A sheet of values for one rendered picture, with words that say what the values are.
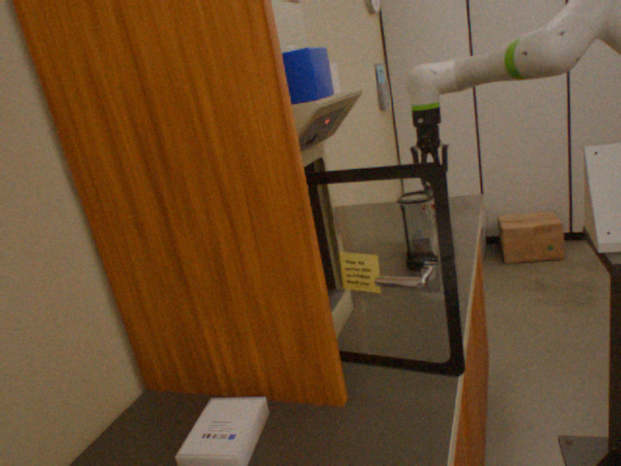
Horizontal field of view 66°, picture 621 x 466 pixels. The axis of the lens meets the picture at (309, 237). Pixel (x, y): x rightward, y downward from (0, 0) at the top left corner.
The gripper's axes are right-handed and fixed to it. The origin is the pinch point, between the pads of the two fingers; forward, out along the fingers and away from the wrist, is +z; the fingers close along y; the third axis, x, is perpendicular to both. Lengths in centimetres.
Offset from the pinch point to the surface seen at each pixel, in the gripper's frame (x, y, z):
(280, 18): -70, 0, -54
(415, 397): -85, 28, 20
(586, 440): 21, 46, 110
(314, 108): -86, 15, -36
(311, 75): -83, 14, -42
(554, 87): 232, 1, -8
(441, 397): -84, 33, 19
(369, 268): -85, 22, -7
